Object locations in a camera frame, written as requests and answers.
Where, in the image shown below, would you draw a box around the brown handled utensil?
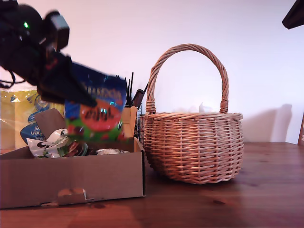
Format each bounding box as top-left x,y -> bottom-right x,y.
132,83 -> 148,107

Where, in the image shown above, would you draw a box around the pale Galaxy egg bag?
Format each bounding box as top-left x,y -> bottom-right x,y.
95,147 -> 131,156

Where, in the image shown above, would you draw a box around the thin black stick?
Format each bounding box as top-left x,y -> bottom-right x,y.
129,72 -> 134,105

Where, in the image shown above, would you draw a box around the yellow kitchen towel pack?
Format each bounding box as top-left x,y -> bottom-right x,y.
0,89 -> 66,150

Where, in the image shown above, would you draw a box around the black looping arm cable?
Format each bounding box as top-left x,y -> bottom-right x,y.
0,70 -> 27,89

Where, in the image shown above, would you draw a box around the blue Terry's egg bag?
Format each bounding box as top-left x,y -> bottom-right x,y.
64,63 -> 129,143

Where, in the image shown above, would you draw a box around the white and green egg bag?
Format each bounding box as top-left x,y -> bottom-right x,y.
26,128 -> 95,159

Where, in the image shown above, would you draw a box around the woven wicker basket with handle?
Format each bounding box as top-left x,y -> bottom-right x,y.
143,43 -> 245,185

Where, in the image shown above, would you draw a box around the brown cardboard box with lid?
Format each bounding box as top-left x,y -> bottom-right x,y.
0,105 -> 147,209

